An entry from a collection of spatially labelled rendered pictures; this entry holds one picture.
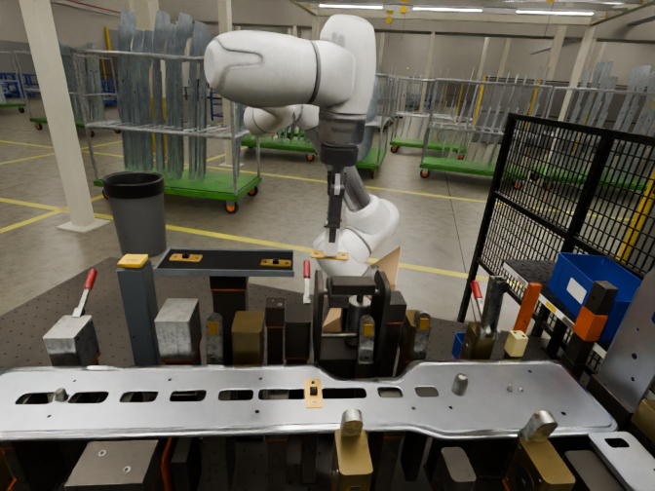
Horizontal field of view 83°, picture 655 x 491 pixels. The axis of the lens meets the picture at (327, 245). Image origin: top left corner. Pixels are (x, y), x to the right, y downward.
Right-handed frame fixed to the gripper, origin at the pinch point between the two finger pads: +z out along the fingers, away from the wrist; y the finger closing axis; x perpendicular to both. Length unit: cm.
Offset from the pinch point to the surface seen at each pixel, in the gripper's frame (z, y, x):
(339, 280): 14.1, -7.1, 3.2
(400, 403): 32.8, 13.5, 17.8
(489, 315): 21.4, -6.8, 43.2
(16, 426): 34, 24, -58
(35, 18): -59, -298, -260
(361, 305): 22.2, -8.8, 9.7
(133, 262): 18, -15, -52
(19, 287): 136, -176, -233
